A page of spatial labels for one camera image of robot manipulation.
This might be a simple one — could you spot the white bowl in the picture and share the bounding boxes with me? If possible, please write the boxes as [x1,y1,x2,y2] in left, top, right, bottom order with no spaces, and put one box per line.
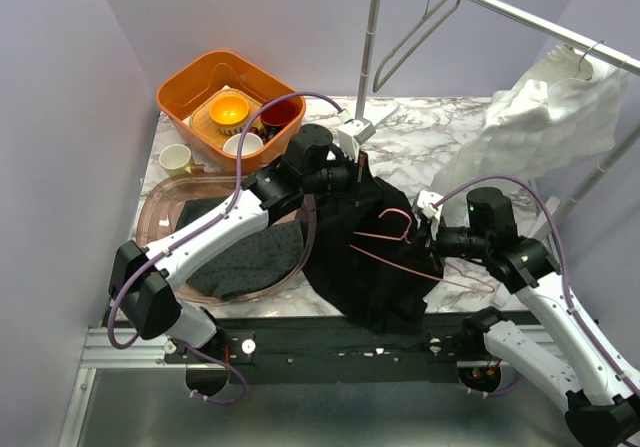
[223,132,264,156]

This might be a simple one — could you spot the white skirt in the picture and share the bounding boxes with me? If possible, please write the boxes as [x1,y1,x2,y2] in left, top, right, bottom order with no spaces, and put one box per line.
[429,44,634,223]

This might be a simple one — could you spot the silver clothes rack rail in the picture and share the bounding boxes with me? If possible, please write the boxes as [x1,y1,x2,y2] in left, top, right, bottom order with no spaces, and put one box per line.
[468,0,639,76]

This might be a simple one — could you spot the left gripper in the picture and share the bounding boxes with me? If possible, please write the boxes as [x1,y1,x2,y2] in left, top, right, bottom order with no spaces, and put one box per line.
[302,148,387,207]

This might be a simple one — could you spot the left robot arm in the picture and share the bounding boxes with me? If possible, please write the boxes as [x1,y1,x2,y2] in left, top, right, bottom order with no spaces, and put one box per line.
[109,120,369,362]

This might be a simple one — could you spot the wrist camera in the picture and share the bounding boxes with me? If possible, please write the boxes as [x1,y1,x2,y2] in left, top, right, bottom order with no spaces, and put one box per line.
[337,109,376,160]
[412,190,443,240]

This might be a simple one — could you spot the clear pink plastic basket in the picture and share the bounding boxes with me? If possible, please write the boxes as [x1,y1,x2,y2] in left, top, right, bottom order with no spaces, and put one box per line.
[135,173,316,306]

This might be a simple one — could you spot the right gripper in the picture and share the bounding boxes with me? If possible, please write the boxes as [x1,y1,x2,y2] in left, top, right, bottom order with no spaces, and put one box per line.
[397,213,491,270]

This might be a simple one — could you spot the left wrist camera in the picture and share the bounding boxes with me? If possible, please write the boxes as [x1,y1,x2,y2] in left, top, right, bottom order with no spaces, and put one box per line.
[337,109,376,160]

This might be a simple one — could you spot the white mug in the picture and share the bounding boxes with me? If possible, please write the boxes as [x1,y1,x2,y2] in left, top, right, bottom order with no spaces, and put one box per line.
[158,144,196,177]

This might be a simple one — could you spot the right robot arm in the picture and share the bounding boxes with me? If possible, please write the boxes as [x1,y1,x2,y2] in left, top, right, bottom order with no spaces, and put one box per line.
[414,187,639,446]

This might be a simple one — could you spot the black dotted garment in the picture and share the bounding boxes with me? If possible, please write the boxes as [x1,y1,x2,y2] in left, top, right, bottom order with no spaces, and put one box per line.
[178,213,308,302]

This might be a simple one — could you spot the yellow bowl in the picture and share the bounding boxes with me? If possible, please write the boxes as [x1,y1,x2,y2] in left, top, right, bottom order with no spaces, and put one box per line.
[209,93,250,135]

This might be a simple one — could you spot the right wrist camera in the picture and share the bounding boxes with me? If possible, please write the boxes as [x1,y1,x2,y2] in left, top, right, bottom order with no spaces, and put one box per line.
[412,190,443,240]

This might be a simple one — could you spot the dark red cup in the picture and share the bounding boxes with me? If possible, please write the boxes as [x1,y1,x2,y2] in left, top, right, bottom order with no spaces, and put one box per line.
[260,100,298,141]

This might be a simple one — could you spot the woven bamboo mat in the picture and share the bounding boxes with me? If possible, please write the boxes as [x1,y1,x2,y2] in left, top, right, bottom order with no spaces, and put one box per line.
[189,89,251,148]

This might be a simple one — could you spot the black mounting bar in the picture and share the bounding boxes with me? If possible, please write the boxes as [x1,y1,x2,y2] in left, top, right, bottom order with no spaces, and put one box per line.
[165,313,507,386]

